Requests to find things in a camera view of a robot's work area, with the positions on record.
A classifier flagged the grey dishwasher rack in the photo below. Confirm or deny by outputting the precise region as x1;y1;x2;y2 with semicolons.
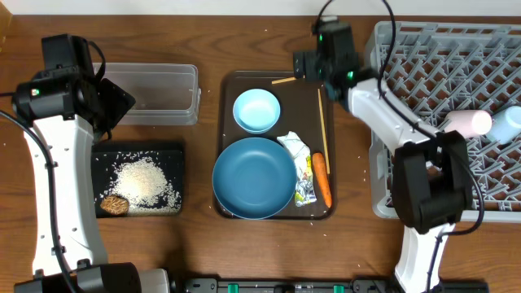
364;21;520;223

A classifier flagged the orange carrot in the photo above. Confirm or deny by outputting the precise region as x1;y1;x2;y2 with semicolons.
312;152;332;208

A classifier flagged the light blue cup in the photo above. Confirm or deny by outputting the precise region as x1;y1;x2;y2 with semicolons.
486;106;521;145

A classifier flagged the clear plastic bin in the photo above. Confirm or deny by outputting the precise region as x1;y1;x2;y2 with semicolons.
104;63;201;126

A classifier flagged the crumpled foil wrapper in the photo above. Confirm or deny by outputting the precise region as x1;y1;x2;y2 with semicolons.
277;131;317;208

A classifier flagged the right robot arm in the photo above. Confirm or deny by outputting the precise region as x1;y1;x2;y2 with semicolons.
293;50;473;292

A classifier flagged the light blue bowl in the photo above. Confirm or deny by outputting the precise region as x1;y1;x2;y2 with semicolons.
232;89;281;134

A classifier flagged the pile of white rice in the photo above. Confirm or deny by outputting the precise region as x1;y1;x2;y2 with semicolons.
97;152;182;215

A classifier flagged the dark blue plate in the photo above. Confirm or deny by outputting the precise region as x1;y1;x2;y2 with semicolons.
212;138;297;220

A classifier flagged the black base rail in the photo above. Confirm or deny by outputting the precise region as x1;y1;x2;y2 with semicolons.
171;277;490;293

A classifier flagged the dark brown serving tray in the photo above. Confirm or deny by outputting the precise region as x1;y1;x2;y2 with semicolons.
217;71;337;221

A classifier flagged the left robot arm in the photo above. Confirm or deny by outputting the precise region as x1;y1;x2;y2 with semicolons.
11;34;170;292

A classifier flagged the brown food scrap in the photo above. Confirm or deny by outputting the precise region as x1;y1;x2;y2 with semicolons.
100;195;129;216

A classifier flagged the wooden chopstick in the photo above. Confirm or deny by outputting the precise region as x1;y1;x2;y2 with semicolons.
271;77;297;85
317;89;331;175

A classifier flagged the pink cup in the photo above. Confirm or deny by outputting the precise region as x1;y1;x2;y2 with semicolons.
444;110;493;138

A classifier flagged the black waste tray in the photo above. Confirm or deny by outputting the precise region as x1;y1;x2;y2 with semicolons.
90;140;185;218

